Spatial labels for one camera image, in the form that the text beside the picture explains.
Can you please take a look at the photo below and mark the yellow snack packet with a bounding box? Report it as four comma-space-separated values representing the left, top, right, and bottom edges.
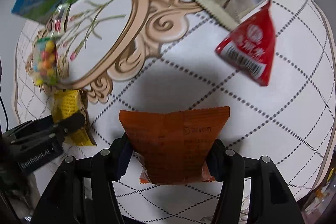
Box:
51, 90, 96, 147

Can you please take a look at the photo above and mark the colourful candy bag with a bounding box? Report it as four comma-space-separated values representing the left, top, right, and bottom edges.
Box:
33, 3, 70, 86

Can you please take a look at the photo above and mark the orange snack packet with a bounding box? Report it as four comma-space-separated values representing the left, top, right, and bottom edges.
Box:
119, 106, 230, 185

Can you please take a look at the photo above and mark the red triangular snack packet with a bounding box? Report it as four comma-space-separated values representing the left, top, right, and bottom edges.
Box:
215, 0, 276, 86

